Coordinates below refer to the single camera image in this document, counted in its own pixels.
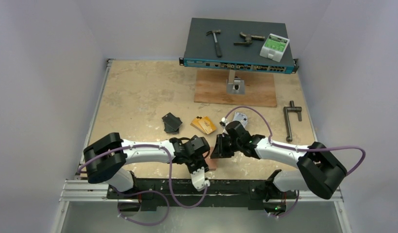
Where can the blue grey network switch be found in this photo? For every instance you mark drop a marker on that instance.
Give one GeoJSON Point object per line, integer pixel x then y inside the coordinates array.
{"type": "Point", "coordinates": [200, 49]}

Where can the metal stand bracket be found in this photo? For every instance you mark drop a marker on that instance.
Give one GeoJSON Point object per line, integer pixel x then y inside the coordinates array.
{"type": "Point", "coordinates": [235, 85]}

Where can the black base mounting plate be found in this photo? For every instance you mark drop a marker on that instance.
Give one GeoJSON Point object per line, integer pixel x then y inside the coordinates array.
{"type": "Point", "coordinates": [151, 193]}

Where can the pink leather card holder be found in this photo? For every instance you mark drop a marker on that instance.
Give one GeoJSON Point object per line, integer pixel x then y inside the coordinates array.
{"type": "Point", "coordinates": [212, 163]}

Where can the white green electronic box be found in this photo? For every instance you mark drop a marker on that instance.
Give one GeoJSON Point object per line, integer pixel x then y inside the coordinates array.
{"type": "Point", "coordinates": [274, 47]}

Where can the white silver card stack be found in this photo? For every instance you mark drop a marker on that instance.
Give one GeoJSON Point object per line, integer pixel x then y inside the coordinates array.
{"type": "Point", "coordinates": [242, 118]}

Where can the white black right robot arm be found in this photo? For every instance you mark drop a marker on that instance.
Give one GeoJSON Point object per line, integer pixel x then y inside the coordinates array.
{"type": "Point", "coordinates": [318, 169]}

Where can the small claw hammer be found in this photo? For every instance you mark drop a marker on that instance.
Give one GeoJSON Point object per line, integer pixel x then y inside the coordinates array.
{"type": "Point", "coordinates": [216, 43]}

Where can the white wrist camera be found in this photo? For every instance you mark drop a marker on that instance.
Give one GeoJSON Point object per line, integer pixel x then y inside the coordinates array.
{"type": "Point", "coordinates": [199, 180]}
{"type": "Point", "coordinates": [224, 122]}

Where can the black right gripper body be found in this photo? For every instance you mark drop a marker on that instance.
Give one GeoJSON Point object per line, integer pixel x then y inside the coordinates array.
{"type": "Point", "coordinates": [223, 145]}

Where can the rusty metal tool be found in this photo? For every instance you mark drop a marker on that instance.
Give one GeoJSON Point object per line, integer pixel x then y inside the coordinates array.
{"type": "Point", "coordinates": [248, 39]}

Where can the brown wooden board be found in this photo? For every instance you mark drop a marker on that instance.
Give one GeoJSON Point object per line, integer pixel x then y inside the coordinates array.
{"type": "Point", "coordinates": [256, 89]}

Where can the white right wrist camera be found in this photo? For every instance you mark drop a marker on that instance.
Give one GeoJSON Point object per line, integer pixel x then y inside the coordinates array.
{"type": "Point", "coordinates": [224, 122]}

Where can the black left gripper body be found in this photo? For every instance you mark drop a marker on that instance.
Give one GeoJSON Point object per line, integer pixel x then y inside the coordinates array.
{"type": "Point", "coordinates": [196, 163]}

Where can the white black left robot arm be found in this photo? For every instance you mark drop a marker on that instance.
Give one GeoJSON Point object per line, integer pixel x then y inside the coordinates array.
{"type": "Point", "coordinates": [105, 158]}

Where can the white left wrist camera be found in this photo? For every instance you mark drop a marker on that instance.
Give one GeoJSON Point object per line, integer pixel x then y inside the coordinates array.
{"type": "Point", "coordinates": [199, 180]}

